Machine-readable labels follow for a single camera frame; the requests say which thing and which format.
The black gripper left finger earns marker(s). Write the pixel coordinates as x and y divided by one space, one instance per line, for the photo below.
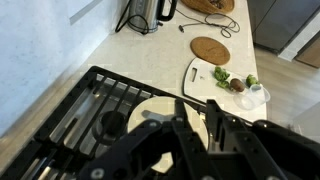
186 146

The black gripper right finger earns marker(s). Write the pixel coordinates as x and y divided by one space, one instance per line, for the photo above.
246 150

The white chopping board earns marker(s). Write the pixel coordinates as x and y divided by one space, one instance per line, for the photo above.
203 86

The black gas stove cooktop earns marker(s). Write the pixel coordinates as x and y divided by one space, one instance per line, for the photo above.
76 113

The brown vegetable piece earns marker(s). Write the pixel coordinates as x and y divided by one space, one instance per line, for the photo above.
237 85

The small green broccoli floret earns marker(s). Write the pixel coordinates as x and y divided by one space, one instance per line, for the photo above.
221 75

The round cork trivet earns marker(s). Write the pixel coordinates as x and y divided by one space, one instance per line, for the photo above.
210 50

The stainless steel refrigerator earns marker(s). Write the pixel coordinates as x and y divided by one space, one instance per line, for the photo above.
283 23

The stainless electric kettle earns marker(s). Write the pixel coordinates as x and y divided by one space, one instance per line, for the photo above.
146 13

